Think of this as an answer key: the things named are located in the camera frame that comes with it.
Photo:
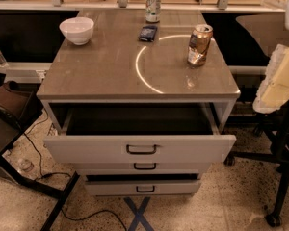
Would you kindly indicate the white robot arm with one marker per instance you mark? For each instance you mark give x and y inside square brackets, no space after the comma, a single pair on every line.
[274,89]

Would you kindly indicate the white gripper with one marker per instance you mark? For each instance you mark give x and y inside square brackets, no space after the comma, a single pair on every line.
[277,91]

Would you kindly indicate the middle grey drawer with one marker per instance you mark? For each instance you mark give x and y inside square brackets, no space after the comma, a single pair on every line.
[140,168]

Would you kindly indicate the grey drawer cabinet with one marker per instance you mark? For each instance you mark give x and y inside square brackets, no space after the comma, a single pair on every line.
[117,68]

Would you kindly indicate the black side table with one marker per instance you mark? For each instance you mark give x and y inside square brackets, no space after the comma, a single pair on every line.
[9,134]

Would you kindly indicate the green white soda can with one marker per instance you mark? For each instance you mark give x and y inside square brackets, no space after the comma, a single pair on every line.
[152,10]

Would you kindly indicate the open top grey drawer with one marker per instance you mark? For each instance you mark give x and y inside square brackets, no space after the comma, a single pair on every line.
[139,133]

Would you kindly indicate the clear plastic bottle on floor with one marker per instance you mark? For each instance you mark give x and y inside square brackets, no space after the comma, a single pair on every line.
[25,165]

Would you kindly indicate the dark blue snack packet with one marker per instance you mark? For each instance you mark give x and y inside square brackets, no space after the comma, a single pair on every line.
[147,33]

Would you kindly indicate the blue tape cross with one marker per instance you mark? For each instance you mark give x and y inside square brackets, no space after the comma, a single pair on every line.
[139,214]

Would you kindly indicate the brown bag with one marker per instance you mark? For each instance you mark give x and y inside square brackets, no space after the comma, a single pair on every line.
[19,108]

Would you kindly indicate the bottom grey drawer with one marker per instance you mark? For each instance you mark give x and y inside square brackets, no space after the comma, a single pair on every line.
[128,185]

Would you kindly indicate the white ceramic bowl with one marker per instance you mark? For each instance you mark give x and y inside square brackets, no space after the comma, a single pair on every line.
[77,30]

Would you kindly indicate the orange crushed soda can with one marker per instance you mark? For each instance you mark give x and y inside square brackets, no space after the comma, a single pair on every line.
[199,44]

